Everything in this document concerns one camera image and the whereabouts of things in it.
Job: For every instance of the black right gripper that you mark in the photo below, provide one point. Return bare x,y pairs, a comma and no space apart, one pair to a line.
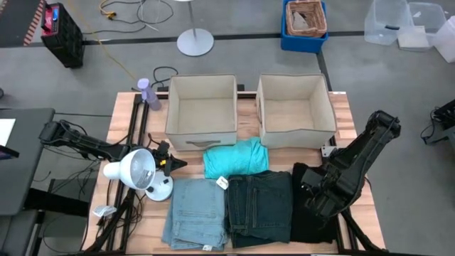
328,190

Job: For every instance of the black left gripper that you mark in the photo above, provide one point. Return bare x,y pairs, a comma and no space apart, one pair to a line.
163,153

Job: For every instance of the black garment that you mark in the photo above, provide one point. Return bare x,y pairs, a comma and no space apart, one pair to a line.
302,227

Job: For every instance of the dark blue jeans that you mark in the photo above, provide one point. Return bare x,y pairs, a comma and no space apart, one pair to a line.
261,206

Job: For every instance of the light blue jeans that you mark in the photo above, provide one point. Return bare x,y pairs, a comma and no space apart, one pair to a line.
195,217

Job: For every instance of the teal shirt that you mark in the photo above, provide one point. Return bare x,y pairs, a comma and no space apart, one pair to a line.
236,158

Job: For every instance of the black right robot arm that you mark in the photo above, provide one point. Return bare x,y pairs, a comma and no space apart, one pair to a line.
366,153

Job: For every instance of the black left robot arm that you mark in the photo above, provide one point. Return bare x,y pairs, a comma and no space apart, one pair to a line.
81,142

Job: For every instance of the white desk lamp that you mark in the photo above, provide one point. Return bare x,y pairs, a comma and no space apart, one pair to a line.
136,169

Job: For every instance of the white clothing tag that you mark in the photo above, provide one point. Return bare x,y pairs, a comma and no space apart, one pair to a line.
222,182

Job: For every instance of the left beige fabric bin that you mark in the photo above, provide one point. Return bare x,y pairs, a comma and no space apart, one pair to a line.
202,113

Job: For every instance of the beige fabric bin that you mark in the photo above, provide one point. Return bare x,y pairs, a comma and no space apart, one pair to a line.
202,113
295,113

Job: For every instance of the purple spray bottle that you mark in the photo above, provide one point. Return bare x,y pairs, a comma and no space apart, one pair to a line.
151,96

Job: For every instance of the right beige fabric bin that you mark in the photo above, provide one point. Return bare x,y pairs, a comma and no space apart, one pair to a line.
295,113

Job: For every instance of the white crumpled label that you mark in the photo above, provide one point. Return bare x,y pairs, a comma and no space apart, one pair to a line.
104,210

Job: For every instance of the grey floor stand round base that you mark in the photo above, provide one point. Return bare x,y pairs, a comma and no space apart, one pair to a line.
195,42

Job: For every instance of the black side desk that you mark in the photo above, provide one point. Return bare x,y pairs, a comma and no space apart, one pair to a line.
25,167

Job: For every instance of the blue plastic bin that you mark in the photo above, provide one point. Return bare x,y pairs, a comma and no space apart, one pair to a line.
302,44

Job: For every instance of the black crate with red top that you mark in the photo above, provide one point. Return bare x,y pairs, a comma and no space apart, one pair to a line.
64,35

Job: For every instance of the white paper sheet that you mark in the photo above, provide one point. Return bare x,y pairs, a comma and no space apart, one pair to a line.
6,131

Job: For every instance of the brown wicker basket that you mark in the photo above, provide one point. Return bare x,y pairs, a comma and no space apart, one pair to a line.
306,19

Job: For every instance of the clear plastic tub with lid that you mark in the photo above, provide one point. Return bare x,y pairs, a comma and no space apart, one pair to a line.
423,28

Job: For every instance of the white translucent plastic tub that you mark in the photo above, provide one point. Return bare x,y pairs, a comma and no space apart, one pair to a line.
446,42

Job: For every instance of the dark mat striped edge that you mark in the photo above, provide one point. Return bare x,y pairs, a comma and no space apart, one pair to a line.
17,21

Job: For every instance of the white metal bracket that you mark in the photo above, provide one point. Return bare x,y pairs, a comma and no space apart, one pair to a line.
327,150

